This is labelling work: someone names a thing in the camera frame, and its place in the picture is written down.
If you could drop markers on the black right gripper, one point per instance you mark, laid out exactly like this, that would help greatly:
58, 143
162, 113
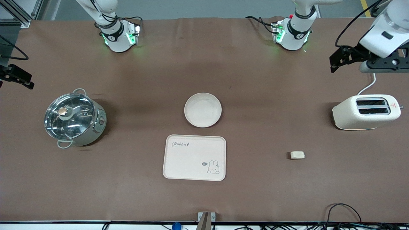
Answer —
9, 72

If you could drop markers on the cream two-slot toaster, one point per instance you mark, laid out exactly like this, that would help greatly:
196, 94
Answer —
361, 119

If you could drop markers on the beige rabbit print tray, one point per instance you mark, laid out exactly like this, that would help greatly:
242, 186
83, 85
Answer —
191, 159

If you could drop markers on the blue round cap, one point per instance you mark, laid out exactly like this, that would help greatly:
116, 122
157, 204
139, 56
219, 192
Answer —
176, 226

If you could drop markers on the grey metal camera bracket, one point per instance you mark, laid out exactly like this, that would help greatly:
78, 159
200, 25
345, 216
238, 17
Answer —
206, 218

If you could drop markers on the aluminium frame profile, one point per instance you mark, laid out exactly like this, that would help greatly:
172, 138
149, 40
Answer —
19, 14

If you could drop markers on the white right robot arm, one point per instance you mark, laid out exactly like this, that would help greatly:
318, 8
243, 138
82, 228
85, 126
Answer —
115, 35

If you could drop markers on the glass pot lid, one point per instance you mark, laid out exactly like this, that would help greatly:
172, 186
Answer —
70, 116

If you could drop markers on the pale green electric pot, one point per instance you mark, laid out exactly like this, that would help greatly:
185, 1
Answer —
96, 129

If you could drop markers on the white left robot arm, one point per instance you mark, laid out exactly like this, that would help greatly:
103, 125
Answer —
295, 32

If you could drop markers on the round beige plate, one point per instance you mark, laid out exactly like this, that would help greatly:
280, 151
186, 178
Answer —
203, 110

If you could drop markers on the small white steamed bun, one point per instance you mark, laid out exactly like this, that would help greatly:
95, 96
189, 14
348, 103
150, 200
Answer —
297, 155

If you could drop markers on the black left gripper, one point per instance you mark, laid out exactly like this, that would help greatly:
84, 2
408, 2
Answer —
358, 52

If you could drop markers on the brown table cloth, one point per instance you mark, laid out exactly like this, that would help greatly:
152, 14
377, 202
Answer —
255, 80

